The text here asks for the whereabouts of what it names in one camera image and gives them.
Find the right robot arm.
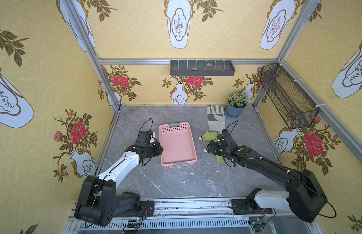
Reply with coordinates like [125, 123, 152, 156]
[204, 140, 327, 223]

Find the pink plastic storage basket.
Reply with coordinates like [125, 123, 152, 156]
[159, 122, 197, 169]

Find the potted plant blue pot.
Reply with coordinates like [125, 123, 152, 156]
[225, 90, 250, 118]

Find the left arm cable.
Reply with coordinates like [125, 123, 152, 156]
[139, 117, 154, 133]

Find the white grey work glove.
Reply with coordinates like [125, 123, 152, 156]
[206, 105, 225, 131]

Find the yellow shuttlecock one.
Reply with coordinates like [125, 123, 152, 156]
[199, 132, 218, 141]

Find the grey wall shelf tray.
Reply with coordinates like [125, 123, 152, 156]
[170, 59, 236, 77]

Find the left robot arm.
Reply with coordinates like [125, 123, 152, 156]
[74, 142, 163, 227]

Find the yellow shuttlecock seven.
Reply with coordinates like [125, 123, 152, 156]
[216, 155, 225, 165]

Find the black wire mesh basket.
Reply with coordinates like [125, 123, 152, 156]
[259, 63, 319, 129]

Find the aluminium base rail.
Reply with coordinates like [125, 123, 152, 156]
[63, 197, 324, 234]

